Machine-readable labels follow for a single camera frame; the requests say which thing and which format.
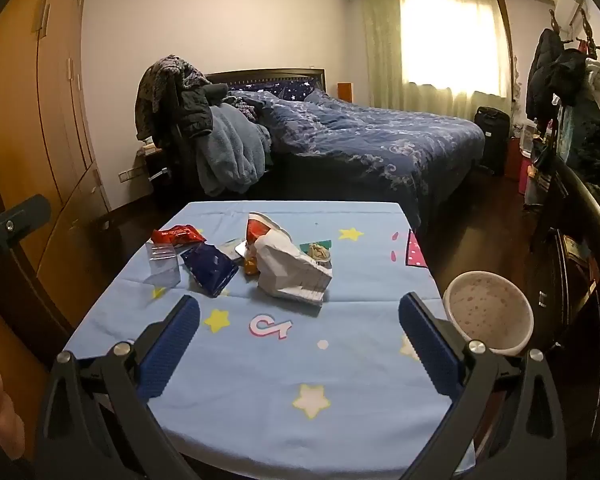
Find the black suitcase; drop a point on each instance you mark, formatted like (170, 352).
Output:
(491, 140)

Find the pale green curtain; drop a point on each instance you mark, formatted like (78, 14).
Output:
(380, 50)

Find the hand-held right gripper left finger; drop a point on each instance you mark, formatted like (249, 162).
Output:
(172, 347)

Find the black hanging coat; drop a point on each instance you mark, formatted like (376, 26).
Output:
(540, 75)

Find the silver blister pack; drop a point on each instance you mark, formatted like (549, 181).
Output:
(241, 249)

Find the dark blue patterned quilt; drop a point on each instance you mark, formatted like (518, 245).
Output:
(360, 130)

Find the red and white wrapper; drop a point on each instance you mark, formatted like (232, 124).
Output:
(260, 225)

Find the dark blue star pillow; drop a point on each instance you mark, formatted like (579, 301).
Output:
(285, 86)

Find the wooden wardrobe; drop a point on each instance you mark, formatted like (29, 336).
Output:
(40, 110)

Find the dark padded jacket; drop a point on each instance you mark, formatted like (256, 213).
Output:
(195, 110)

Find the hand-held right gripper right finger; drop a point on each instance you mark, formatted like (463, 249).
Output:
(430, 347)

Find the dark blue snack bag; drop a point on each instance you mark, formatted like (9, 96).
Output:
(210, 267)

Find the light blue printed tablecloth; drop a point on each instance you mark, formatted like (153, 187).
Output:
(280, 385)

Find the red snack packet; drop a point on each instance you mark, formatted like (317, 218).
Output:
(177, 235)

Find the orange wooden box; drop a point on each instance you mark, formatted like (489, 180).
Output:
(345, 92)

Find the wooden nightstand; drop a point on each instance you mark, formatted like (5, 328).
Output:
(155, 165)

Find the clear plastic packet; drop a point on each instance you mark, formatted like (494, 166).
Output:
(162, 265)

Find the pink plastic bin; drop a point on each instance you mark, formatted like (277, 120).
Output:
(525, 175)

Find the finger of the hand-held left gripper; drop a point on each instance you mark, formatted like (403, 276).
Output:
(15, 222)

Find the white paper bag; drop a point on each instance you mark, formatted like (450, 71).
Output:
(292, 272)

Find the red box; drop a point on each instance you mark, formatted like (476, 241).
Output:
(512, 160)

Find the wall outlet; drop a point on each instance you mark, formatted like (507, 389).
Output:
(129, 175)

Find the light blue package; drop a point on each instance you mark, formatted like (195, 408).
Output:
(567, 130)

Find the white speckled plastic basin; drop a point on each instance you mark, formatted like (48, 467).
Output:
(485, 310)

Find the dark hanging jacket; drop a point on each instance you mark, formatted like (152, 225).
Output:
(567, 75)

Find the silver pill blister packs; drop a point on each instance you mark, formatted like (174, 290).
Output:
(320, 252)

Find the grey patterned garment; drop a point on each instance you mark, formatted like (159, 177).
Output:
(152, 95)

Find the dark wooden bed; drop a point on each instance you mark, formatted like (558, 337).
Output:
(360, 160)

